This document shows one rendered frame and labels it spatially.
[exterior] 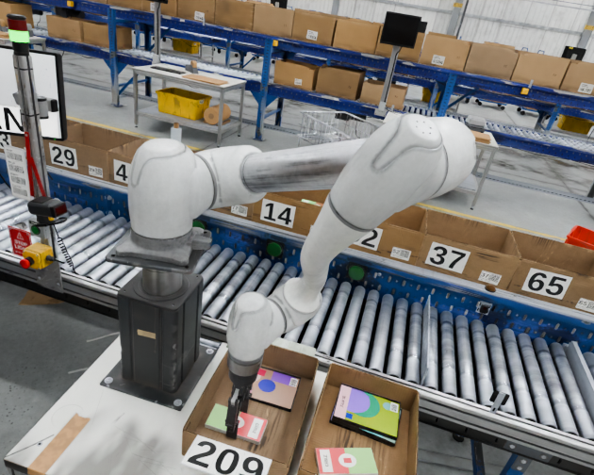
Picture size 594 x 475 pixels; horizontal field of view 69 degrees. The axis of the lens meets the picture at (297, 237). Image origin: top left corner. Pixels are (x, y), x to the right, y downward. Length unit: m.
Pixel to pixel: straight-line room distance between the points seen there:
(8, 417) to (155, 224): 1.57
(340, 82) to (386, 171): 5.52
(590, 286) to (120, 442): 1.78
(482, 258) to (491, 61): 4.57
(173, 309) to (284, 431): 0.47
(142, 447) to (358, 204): 0.91
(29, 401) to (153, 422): 1.22
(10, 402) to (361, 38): 5.49
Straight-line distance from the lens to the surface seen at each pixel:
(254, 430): 1.31
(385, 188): 0.64
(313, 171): 0.93
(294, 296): 1.07
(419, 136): 0.63
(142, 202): 1.07
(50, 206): 1.70
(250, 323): 1.00
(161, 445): 1.31
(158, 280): 1.20
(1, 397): 2.56
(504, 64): 6.33
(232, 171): 1.10
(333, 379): 1.46
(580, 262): 2.37
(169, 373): 1.34
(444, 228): 2.21
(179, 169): 1.04
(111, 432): 1.35
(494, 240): 2.25
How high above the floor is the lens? 1.82
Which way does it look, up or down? 28 degrees down
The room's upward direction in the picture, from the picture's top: 10 degrees clockwise
